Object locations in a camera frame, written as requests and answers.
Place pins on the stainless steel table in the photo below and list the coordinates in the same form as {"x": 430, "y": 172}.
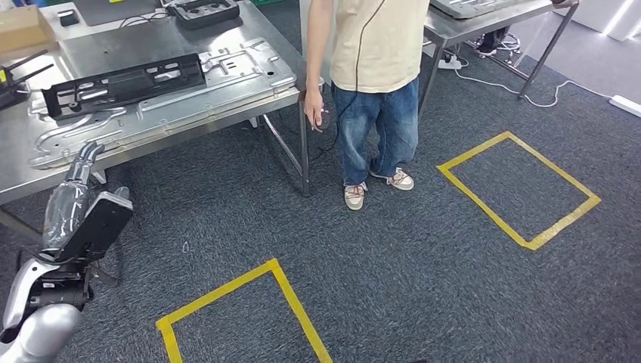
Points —
{"x": 480, "y": 22}

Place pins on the black smartphone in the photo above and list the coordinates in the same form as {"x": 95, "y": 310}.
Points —
{"x": 68, "y": 17}

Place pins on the person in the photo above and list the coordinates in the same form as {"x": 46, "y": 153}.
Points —
{"x": 375, "y": 45}
{"x": 488, "y": 42}

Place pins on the stainless steel workbench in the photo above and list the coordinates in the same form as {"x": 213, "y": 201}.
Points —
{"x": 100, "y": 40}

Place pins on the grey laptop yellow sticker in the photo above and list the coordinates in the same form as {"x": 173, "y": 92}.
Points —
{"x": 115, "y": 9}

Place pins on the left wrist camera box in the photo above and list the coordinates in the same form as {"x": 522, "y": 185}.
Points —
{"x": 95, "y": 230}

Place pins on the person's white sneaker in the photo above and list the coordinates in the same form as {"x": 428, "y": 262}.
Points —
{"x": 354, "y": 196}
{"x": 400, "y": 179}

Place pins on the person's right white sneaker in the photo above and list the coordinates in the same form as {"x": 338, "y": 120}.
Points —
{"x": 354, "y": 196}

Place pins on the person's right forearm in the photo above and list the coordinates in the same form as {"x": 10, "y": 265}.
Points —
{"x": 320, "y": 45}

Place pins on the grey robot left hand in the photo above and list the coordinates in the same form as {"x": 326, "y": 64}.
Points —
{"x": 65, "y": 215}

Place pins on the brown cardboard box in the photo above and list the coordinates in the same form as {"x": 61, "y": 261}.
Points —
{"x": 25, "y": 27}

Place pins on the person's left white sneaker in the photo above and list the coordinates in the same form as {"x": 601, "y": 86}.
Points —
{"x": 400, "y": 179}

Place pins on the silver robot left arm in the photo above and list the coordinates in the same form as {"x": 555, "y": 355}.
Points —
{"x": 40, "y": 330}

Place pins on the silver stamped metal panel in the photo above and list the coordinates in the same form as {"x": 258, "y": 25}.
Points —
{"x": 200, "y": 100}
{"x": 475, "y": 6}

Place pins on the small black handheld controller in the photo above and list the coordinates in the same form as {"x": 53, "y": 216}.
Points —
{"x": 326, "y": 120}

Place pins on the yellow floor tape square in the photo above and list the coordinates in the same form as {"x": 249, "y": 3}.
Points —
{"x": 531, "y": 245}

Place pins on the black radio with antennas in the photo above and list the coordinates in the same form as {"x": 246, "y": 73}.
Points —
{"x": 12, "y": 85}

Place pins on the person's right hand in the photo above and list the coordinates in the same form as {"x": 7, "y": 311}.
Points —
{"x": 313, "y": 107}

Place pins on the black moulded foam case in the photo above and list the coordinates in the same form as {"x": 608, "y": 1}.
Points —
{"x": 205, "y": 12}

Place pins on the black plastic panel part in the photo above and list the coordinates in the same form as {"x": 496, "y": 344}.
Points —
{"x": 125, "y": 85}

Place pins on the small white floor scrap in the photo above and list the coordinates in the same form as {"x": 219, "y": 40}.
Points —
{"x": 185, "y": 246}

